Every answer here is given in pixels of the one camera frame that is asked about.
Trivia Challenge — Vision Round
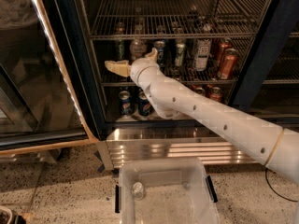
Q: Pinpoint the middle wire shelf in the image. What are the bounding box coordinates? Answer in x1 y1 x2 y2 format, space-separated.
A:
102 37 251 87

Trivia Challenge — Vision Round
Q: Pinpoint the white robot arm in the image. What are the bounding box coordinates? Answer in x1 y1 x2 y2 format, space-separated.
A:
105 49 299 184

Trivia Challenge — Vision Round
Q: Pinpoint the orange can bottom right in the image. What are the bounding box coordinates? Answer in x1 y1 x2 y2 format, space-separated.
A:
208 87 222 103

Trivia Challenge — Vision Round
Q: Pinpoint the orange can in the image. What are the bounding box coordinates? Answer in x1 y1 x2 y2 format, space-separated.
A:
193 87 206 96
208 87 222 103

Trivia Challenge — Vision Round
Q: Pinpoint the blue pepsi can right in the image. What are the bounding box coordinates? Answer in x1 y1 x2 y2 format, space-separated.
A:
137 91 152 116

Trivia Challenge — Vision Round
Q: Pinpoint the orange can shelf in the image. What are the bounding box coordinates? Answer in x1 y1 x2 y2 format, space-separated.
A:
214 37 233 66
217 49 239 80

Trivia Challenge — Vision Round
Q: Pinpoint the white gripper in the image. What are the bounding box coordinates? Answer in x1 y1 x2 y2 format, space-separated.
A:
105 48 161 87

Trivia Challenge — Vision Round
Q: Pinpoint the wire shelf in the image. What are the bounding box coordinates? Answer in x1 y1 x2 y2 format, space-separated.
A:
102 37 251 87
90 0 271 40

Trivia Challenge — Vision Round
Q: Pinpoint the clear plastic bin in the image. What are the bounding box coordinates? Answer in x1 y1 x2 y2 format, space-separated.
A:
116 158 221 224

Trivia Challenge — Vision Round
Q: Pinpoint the dark object bottom left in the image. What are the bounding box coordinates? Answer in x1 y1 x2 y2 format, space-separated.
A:
0 206 26 224

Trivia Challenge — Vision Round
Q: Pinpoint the clear water bottle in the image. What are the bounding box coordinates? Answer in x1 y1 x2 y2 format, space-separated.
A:
130 39 147 61

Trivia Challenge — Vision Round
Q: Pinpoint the orange can bottom left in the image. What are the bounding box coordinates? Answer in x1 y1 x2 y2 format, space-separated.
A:
193 87 206 96

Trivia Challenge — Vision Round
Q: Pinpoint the orange can rear middle shelf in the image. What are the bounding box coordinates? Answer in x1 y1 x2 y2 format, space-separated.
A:
214 37 233 66

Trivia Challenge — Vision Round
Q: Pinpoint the green white can middle shelf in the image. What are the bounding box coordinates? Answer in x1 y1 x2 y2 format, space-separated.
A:
175 39 186 67

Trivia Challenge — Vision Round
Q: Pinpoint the white carton drink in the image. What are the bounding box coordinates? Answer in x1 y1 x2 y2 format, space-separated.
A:
192 39 212 71

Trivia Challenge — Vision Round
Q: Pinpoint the clear bottle in bin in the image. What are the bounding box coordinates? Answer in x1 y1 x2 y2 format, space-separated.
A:
132 182 146 201

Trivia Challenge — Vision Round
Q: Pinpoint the green bottle rear left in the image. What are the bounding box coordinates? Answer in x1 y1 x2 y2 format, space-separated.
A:
115 22 125 60

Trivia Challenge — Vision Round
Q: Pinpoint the glass fridge door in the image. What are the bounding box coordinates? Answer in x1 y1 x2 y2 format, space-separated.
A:
0 0 96 155

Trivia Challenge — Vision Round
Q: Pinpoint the black cable on floor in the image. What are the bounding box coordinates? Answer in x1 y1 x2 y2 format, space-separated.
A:
264 167 299 203

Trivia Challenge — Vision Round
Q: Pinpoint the blue can middle shelf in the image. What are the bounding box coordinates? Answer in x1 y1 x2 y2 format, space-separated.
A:
153 40 165 69

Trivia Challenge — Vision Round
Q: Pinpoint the blue pepsi can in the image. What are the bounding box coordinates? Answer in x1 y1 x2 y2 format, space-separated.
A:
119 91 134 115
137 91 152 116

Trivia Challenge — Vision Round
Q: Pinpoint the blue pepsi can left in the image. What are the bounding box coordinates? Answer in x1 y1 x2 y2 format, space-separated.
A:
119 91 134 115

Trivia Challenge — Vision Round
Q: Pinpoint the top wire shelf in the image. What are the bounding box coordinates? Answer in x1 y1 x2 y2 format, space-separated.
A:
90 0 271 40

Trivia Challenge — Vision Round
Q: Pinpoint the orange can front middle shelf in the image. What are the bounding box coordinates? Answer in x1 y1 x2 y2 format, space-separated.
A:
217 49 239 80

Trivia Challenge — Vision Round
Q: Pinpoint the steel fridge base grille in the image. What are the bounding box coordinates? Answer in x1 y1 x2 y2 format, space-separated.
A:
95 126 255 170

